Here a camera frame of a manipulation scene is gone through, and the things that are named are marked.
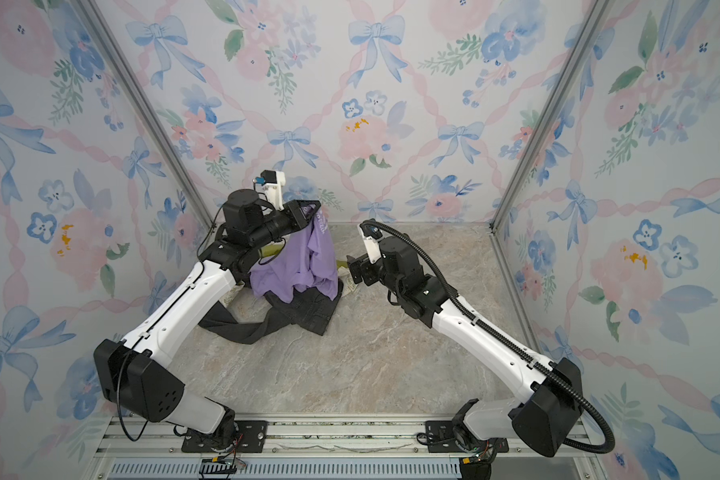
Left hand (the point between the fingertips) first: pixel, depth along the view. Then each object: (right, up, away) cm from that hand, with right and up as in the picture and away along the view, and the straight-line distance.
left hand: (323, 202), depth 71 cm
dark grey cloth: (-7, -30, +22) cm, 38 cm away
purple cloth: (-5, -13, +5) cm, 15 cm away
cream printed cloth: (+4, -23, +28) cm, 37 cm away
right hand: (+11, -10, +4) cm, 15 cm away
